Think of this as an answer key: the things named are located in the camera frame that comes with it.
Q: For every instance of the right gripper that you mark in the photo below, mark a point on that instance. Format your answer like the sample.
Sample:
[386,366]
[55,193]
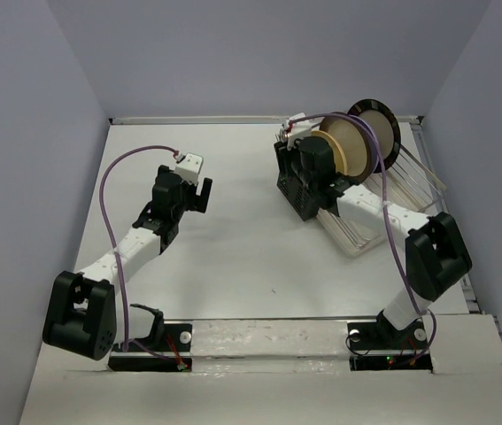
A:
[284,156]

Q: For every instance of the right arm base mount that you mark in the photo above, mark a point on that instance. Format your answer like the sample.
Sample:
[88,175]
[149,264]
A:
[371,352]

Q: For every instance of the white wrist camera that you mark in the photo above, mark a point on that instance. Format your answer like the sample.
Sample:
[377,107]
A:
[188,167]
[294,128]

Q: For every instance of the purple plate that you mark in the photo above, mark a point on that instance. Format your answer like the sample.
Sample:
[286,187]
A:
[374,144]

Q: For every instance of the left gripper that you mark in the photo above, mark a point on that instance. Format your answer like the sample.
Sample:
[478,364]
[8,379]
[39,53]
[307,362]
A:
[196,203]

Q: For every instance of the clear drain tray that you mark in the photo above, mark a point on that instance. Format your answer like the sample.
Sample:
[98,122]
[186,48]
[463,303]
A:
[352,238]

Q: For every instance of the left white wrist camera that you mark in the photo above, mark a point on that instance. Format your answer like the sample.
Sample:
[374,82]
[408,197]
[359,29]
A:
[188,167]

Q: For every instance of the black patterned plate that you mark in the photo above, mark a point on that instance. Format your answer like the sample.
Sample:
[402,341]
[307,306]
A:
[385,125]

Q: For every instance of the black utensil caddy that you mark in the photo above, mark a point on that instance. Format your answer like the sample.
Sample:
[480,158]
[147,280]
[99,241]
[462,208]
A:
[298,196]

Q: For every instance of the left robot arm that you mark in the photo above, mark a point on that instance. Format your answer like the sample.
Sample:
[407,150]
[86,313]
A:
[88,311]

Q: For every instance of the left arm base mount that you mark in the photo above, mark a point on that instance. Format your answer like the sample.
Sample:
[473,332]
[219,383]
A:
[156,345]

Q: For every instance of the brown rimmed beige plate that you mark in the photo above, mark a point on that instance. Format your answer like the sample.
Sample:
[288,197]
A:
[357,148]

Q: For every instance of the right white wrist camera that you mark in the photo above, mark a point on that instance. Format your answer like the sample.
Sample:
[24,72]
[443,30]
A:
[294,128]

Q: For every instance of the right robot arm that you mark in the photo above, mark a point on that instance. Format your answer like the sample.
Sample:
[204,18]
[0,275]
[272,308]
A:
[429,250]

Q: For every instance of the wire dish rack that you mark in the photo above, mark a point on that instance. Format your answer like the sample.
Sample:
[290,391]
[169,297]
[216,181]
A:
[412,185]

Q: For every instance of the yellow plate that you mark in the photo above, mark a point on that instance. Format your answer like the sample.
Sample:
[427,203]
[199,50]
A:
[340,160]

